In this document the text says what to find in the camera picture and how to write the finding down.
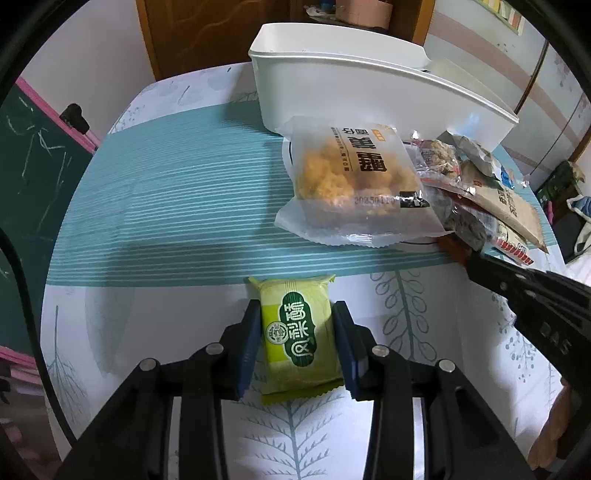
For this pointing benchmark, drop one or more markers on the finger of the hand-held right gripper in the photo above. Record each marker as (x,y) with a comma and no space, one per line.
(498,274)

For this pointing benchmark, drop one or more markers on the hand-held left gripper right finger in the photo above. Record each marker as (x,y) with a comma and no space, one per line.
(351,360)

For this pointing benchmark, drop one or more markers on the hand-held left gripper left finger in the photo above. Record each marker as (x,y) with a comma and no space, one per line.
(247,350)

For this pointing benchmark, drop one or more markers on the green pastry packet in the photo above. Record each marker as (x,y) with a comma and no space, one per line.
(298,337)

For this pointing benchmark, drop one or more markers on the clear nut snack packet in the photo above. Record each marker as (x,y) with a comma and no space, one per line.
(455,212)

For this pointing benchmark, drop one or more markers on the white plastic storage bin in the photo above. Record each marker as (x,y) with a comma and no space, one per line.
(369,87)

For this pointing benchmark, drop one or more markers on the person's right hand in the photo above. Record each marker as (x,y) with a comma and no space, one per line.
(549,429)

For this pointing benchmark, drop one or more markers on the red white snack packet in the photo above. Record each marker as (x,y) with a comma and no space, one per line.
(515,244)

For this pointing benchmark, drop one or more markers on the brown cracker packet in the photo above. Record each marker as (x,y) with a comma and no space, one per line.
(512,207)

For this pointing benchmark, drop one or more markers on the blue cloth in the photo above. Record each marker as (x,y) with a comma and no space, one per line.
(581,207)

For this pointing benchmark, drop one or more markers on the green bag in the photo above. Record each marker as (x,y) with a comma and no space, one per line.
(561,182)

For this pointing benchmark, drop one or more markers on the blue white small packet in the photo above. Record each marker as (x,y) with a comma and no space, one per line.
(475,152)

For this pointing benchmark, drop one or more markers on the teal striped table runner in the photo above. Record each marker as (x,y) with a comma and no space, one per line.
(184,207)

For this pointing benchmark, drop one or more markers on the yellow pastry snack packet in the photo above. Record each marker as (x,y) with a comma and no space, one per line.
(355,184)

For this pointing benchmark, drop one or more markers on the floral wardrobe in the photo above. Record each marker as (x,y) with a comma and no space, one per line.
(531,83)

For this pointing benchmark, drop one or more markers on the pink framed chalkboard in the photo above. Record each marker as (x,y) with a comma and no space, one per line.
(32,194)

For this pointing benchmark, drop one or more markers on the wooden shelf unit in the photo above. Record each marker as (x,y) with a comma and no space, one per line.
(406,18)

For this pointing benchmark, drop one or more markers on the black clamp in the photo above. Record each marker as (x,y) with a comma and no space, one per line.
(76,119)

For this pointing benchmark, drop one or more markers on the pink basket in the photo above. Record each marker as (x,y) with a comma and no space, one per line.
(364,11)

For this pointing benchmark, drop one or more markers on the wooden door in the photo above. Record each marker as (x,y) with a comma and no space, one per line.
(207,37)

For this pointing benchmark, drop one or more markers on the wall poster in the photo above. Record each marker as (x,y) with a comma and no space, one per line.
(510,14)

